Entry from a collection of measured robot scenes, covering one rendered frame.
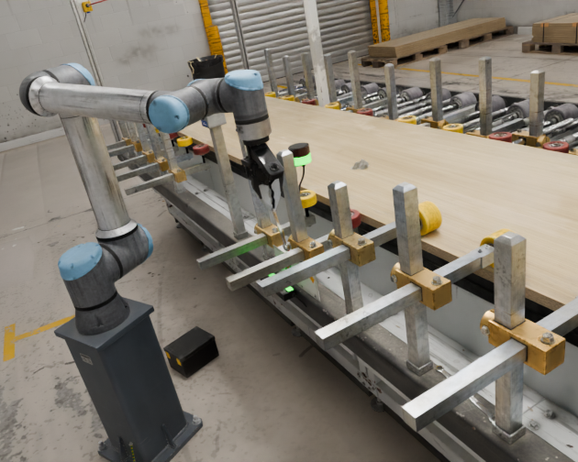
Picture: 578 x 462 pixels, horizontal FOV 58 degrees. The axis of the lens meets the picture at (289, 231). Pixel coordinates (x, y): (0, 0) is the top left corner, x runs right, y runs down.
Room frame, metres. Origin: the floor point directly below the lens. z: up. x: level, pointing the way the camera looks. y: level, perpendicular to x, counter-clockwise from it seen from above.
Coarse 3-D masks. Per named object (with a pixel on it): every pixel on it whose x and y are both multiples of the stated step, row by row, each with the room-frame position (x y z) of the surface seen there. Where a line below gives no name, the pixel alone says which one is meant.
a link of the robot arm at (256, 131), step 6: (264, 120) 1.34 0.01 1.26; (240, 126) 1.34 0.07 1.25; (246, 126) 1.33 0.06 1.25; (252, 126) 1.32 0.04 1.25; (258, 126) 1.33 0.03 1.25; (264, 126) 1.34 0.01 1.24; (270, 126) 1.36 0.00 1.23; (240, 132) 1.34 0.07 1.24; (246, 132) 1.33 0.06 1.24; (252, 132) 1.32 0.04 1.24; (258, 132) 1.33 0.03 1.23; (264, 132) 1.33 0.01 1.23; (270, 132) 1.35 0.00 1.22; (240, 138) 1.35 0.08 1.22; (246, 138) 1.33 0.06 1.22; (252, 138) 1.33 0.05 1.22; (258, 138) 1.33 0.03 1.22
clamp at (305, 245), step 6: (288, 240) 1.43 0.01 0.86; (294, 240) 1.40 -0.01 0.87; (306, 240) 1.39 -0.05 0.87; (312, 240) 1.38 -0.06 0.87; (294, 246) 1.40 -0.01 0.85; (300, 246) 1.36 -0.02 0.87; (306, 246) 1.35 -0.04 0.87; (318, 246) 1.34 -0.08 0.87; (306, 252) 1.33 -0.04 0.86; (312, 252) 1.32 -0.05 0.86; (318, 252) 1.33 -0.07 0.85; (306, 258) 1.34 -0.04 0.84
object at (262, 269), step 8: (320, 240) 1.39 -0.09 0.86; (296, 248) 1.36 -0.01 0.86; (280, 256) 1.34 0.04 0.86; (288, 256) 1.33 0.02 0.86; (296, 256) 1.34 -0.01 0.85; (304, 256) 1.35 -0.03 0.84; (264, 264) 1.31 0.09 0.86; (272, 264) 1.30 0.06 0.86; (280, 264) 1.31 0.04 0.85; (288, 264) 1.32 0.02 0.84; (240, 272) 1.29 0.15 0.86; (248, 272) 1.28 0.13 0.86; (256, 272) 1.28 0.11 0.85; (264, 272) 1.29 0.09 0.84; (272, 272) 1.30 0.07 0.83; (232, 280) 1.25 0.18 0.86; (240, 280) 1.26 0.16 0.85; (248, 280) 1.27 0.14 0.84; (232, 288) 1.25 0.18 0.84
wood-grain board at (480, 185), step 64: (192, 128) 3.01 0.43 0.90; (320, 128) 2.47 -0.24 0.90; (384, 128) 2.26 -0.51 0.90; (320, 192) 1.66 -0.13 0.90; (384, 192) 1.55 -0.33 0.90; (448, 192) 1.46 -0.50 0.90; (512, 192) 1.37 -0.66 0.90; (576, 192) 1.29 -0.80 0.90; (448, 256) 1.11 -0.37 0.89; (576, 256) 0.99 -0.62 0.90
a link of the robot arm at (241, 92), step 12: (228, 72) 1.39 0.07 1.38; (240, 72) 1.37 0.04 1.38; (252, 72) 1.35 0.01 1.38; (228, 84) 1.34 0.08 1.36; (240, 84) 1.33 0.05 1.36; (252, 84) 1.33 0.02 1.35; (228, 96) 1.35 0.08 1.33; (240, 96) 1.33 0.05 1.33; (252, 96) 1.33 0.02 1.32; (264, 96) 1.36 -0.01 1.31; (228, 108) 1.36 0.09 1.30; (240, 108) 1.33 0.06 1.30; (252, 108) 1.33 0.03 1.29; (264, 108) 1.35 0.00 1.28; (240, 120) 1.33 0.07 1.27; (252, 120) 1.33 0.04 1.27
